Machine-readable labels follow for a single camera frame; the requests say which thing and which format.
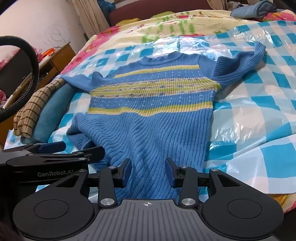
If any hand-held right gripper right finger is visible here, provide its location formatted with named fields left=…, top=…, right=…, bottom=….
left=166, top=158, right=241, bottom=207

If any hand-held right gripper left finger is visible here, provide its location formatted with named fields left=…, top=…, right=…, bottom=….
left=56, top=158, right=132, bottom=208

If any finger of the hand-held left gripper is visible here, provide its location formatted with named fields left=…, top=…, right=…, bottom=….
left=28, top=141, right=67, bottom=154
left=67, top=146, right=105, bottom=165

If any blue striped knit sweater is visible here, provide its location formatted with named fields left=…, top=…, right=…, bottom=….
left=62, top=42, right=266, bottom=200

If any teal cloth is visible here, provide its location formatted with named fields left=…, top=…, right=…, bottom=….
left=33, top=83, right=77, bottom=145

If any tan plaid cloth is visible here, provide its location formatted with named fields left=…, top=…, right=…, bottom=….
left=13, top=78, right=66, bottom=138

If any black monitor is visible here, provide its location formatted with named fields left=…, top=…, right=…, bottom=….
left=0, top=49, right=32, bottom=105

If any wooden bedside cabinet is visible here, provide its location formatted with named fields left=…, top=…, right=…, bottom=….
left=5, top=42, right=78, bottom=110

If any blue checkered plastic sheet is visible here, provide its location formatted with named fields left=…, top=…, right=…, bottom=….
left=5, top=20, right=296, bottom=202

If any yellow pillow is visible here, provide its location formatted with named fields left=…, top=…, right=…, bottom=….
left=116, top=11, right=167, bottom=26

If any beige curtain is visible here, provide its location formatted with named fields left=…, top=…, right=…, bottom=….
left=70, top=0, right=112, bottom=36

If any dark red headboard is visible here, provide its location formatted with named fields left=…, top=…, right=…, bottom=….
left=109, top=0, right=213, bottom=26

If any floral bedsheet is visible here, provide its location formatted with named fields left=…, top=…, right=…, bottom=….
left=59, top=9, right=296, bottom=214

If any blue plastic bag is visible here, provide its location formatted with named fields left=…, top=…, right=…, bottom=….
left=97, top=0, right=116, bottom=10

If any folded blue cloth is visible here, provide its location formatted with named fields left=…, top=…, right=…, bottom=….
left=231, top=0, right=278, bottom=18

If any black braided cable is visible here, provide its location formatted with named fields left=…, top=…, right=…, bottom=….
left=0, top=35, right=40, bottom=123

